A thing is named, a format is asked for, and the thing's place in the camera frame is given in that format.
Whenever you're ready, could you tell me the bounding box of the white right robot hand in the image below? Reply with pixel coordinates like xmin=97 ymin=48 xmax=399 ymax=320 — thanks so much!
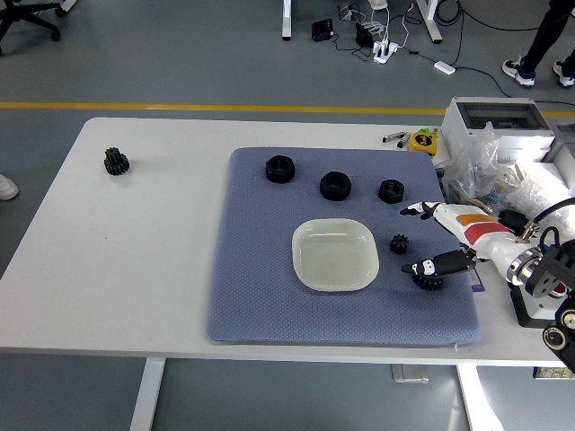
xmin=399 ymin=200 xmax=527 ymax=280

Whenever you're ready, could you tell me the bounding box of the large black gear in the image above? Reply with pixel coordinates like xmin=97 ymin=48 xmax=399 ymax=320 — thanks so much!
xmin=411 ymin=273 xmax=447 ymax=293

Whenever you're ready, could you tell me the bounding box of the white square dish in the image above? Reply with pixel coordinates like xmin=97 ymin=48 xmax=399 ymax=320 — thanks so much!
xmin=290 ymin=217 xmax=381 ymax=293

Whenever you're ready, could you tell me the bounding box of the small black hex nut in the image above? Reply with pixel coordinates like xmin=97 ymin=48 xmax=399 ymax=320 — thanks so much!
xmin=376 ymin=179 xmax=406 ymax=205

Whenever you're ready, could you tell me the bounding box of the large black hex nut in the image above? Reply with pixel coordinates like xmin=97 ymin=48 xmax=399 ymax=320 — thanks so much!
xmin=264 ymin=154 xmax=296 ymax=184
xmin=319 ymin=171 xmax=352 ymax=200

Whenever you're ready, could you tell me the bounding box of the small black module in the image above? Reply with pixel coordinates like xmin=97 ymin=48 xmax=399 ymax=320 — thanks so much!
xmin=498 ymin=208 xmax=531 ymax=231

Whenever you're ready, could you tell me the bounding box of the clear plastic parts bag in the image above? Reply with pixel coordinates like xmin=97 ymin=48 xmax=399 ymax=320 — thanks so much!
xmin=442 ymin=121 xmax=511 ymax=212

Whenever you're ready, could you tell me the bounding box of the bubble wrap bag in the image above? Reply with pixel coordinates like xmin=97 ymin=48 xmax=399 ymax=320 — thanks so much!
xmin=507 ymin=168 xmax=575 ymax=234

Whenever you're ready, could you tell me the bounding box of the black stand base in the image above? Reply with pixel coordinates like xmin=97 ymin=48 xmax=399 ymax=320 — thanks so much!
xmin=509 ymin=285 xmax=559 ymax=330

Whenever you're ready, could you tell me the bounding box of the yellow tape measure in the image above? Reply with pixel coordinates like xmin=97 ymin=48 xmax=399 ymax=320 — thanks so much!
xmin=407 ymin=128 xmax=439 ymax=156

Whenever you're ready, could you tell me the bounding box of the white table leg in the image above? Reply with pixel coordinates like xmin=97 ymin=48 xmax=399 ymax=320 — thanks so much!
xmin=456 ymin=364 xmax=504 ymax=431
xmin=129 ymin=358 xmax=166 ymax=431

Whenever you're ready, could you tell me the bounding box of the white power strip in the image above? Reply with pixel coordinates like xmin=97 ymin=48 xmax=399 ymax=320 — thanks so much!
xmin=372 ymin=40 xmax=401 ymax=64

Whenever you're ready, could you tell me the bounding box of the person in dark trousers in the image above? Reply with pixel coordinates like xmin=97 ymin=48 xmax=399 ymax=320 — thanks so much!
xmin=501 ymin=0 xmax=575 ymax=88

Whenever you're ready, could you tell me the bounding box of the white desk leg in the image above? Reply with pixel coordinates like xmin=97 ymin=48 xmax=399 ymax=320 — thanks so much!
xmin=415 ymin=0 xmax=444 ymax=45
xmin=281 ymin=0 xmax=296 ymax=42

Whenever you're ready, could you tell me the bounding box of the upright black power adapter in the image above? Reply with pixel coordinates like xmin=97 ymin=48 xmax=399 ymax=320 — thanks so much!
xmin=354 ymin=22 xmax=375 ymax=48

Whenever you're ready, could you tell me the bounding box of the blue-grey quilted mat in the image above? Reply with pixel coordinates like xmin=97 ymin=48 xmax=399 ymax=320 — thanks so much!
xmin=205 ymin=146 xmax=482 ymax=347

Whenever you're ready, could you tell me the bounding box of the flat black power adapter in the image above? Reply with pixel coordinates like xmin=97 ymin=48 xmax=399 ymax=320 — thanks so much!
xmin=311 ymin=18 xmax=334 ymax=42

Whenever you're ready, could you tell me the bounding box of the black stacked double gear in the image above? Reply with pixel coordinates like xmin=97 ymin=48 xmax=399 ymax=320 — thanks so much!
xmin=103 ymin=147 xmax=130 ymax=176

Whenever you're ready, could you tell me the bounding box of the black office chair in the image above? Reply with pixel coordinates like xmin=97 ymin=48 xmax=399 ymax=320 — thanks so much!
xmin=0 ymin=0 xmax=63 ymax=55

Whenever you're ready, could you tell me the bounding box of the grey electrical enclosure box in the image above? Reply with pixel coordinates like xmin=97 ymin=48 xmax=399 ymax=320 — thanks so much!
xmin=438 ymin=96 xmax=556 ymax=167

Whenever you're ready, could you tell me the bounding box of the grey under-table bracket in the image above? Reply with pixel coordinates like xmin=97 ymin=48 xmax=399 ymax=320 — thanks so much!
xmin=390 ymin=364 xmax=430 ymax=384

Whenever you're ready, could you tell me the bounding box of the black floor cable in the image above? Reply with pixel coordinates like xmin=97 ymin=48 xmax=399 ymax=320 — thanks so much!
xmin=453 ymin=66 xmax=516 ymax=99

